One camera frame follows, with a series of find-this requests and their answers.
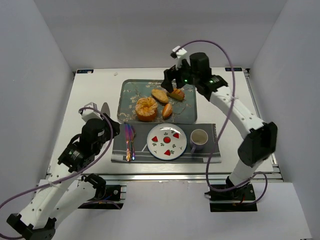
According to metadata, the sliced bread piece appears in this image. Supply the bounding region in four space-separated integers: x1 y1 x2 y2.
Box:
167 88 185 101

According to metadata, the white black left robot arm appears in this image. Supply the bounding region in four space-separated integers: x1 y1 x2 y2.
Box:
5 102 120 240

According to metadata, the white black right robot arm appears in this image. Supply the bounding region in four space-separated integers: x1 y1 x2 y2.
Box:
161 48 278 199

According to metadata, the oval bread roll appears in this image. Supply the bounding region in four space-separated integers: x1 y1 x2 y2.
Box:
151 89 169 104

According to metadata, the small round bun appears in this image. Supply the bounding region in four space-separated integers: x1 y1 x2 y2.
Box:
161 103 173 119

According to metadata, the iridescent fork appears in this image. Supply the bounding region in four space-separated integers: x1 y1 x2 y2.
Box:
124 123 132 162

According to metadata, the peeled orange mandarin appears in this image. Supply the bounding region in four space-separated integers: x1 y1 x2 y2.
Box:
135 97 158 122

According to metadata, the floral teal serving tray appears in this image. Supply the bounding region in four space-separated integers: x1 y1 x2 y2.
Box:
117 79 198 124

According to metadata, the iridescent knife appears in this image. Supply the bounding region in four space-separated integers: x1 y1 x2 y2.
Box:
129 124 136 161

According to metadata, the blue label right corner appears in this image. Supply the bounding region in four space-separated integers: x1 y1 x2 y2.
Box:
224 67 243 72

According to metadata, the blue label corner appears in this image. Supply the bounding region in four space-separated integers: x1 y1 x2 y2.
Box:
76 69 94 74
224 67 243 72

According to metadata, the blue label left corner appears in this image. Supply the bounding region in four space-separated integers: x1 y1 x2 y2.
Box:
76 69 94 74

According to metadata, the grey placemat cloth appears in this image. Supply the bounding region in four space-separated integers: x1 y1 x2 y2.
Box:
110 122 223 164

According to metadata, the lavender mug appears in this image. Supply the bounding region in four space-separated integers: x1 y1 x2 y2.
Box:
190 129 209 154

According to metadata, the strawberry pattern white plate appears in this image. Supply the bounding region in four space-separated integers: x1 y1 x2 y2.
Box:
146 123 188 161

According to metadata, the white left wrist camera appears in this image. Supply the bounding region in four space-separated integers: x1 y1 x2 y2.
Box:
79 102 102 123

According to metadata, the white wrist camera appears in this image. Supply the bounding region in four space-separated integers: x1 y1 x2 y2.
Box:
170 45 188 70
79 102 102 123

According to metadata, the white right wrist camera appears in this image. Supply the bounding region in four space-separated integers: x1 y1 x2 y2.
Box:
170 45 188 70

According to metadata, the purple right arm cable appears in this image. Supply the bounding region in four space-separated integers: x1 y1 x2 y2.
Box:
178 39 269 204

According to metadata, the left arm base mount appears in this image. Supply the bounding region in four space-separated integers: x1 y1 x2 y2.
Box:
77 173 126 210

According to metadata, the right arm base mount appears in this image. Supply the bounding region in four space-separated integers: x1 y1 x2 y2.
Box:
204 183 258 213

